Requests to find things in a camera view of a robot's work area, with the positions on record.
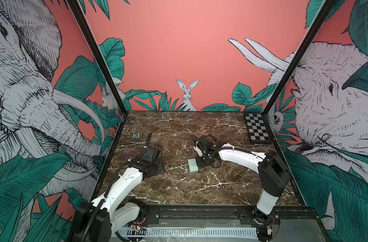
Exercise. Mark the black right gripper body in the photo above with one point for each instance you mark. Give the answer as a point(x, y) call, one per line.
point(203, 161)

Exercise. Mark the mint green box lid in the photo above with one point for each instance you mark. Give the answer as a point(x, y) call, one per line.
point(193, 167)

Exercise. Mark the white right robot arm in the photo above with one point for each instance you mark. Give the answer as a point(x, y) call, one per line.
point(273, 171)

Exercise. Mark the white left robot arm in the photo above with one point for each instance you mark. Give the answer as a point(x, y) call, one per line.
point(100, 219)

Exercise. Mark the black white checkerboard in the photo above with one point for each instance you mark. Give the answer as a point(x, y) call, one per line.
point(256, 128)

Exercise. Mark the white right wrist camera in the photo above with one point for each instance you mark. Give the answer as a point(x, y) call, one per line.
point(198, 150)

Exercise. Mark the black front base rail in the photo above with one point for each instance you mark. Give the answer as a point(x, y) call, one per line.
point(155, 213)

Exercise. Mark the white slotted cable duct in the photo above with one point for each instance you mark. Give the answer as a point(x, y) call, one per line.
point(208, 232)

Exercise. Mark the black right corner post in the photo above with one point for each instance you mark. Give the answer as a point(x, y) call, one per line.
point(319, 19)

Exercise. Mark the black corner post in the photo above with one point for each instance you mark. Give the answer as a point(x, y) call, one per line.
point(319, 19)
point(79, 15)

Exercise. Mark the black left corner post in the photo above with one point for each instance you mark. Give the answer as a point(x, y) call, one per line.
point(79, 15)

